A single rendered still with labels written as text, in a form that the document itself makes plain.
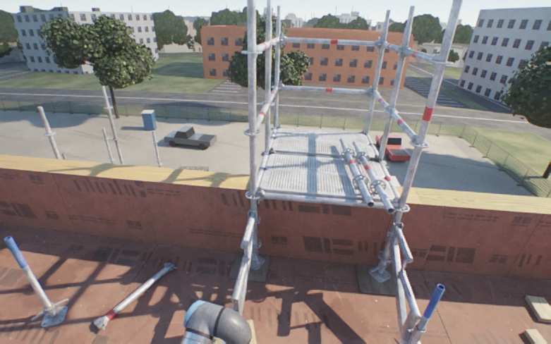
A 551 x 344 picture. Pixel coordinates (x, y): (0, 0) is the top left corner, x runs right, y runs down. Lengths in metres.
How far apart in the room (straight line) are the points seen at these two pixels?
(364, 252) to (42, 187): 2.99
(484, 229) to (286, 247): 1.62
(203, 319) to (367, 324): 1.40
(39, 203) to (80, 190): 0.56
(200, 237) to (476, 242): 2.37
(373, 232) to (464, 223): 0.71
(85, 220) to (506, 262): 3.86
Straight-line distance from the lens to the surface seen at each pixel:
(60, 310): 2.73
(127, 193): 2.70
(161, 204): 2.59
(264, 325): 2.22
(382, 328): 2.36
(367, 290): 2.50
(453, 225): 2.61
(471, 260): 2.95
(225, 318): 1.22
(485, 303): 2.89
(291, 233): 2.43
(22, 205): 3.64
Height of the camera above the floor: 1.89
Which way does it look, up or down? 29 degrees down
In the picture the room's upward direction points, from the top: 2 degrees clockwise
